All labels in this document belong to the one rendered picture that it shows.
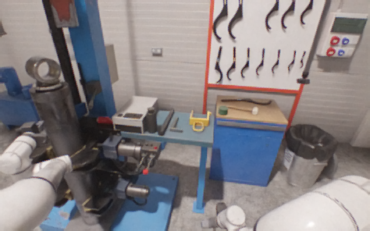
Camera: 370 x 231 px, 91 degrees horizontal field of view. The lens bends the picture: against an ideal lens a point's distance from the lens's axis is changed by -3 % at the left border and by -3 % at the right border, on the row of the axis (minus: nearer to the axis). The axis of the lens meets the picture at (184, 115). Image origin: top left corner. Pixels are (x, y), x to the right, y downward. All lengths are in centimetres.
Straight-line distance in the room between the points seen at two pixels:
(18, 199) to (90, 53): 126
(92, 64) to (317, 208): 158
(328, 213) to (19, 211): 61
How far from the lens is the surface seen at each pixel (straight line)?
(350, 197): 52
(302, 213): 46
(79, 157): 151
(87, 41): 165
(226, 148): 222
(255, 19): 294
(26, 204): 56
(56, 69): 141
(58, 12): 130
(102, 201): 180
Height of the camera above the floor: 190
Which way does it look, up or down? 29 degrees down
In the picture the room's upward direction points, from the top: 1 degrees clockwise
